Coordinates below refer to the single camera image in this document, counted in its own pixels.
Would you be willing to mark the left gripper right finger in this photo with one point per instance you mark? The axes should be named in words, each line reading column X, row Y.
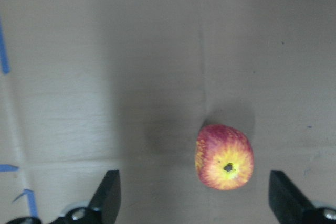
column 290, row 205

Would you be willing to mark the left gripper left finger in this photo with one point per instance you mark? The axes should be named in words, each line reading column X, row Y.
column 102, row 208

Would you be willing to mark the red yellow apple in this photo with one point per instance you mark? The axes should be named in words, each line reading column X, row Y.
column 224, row 158

